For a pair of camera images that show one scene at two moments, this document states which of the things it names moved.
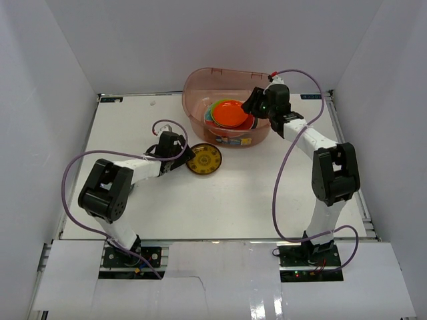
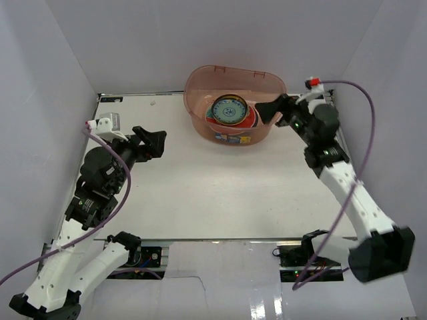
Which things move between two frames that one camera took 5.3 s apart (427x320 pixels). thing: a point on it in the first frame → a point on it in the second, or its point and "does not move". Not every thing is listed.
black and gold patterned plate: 207,159 → 229,109
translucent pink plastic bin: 205,86 does not move
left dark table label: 111,99 does not move
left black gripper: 182,153 → 141,147
